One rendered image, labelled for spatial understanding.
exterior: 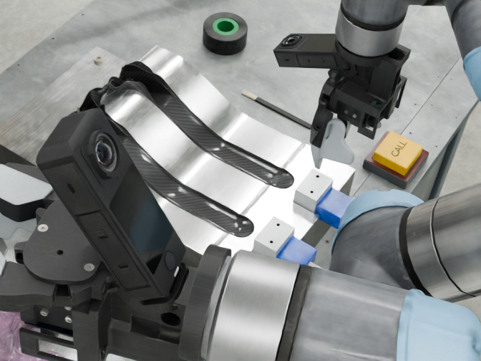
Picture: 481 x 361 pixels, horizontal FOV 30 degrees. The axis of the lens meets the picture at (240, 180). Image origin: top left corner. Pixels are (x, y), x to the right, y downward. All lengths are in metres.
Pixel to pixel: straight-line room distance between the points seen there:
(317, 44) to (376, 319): 0.65
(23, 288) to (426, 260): 0.27
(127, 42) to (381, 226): 1.05
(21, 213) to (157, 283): 0.11
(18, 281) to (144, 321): 0.08
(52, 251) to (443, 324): 0.23
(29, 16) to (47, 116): 1.54
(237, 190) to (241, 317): 0.81
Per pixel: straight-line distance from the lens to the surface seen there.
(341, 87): 1.09
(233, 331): 0.51
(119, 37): 1.66
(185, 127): 1.37
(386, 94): 1.08
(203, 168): 1.33
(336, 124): 1.14
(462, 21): 0.95
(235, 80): 1.58
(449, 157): 2.06
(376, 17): 1.00
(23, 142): 1.41
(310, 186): 1.28
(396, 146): 1.47
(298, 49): 1.12
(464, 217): 0.62
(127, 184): 0.51
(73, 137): 0.48
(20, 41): 2.88
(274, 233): 1.23
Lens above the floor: 1.90
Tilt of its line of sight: 50 degrees down
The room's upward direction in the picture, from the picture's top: 6 degrees clockwise
